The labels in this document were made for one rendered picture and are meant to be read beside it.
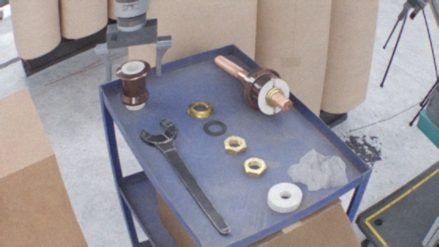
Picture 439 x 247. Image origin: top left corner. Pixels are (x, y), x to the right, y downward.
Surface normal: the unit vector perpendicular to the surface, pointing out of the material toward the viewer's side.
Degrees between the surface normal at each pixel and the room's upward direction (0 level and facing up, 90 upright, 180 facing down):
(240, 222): 0
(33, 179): 90
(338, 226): 26
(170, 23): 90
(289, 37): 90
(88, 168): 0
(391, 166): 0
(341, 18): 90
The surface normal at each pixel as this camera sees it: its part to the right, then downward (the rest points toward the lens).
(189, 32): 0.08, 0.62
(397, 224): 0.03, -0.78
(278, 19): -0.21, 0.60
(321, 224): 0.25, -0.47
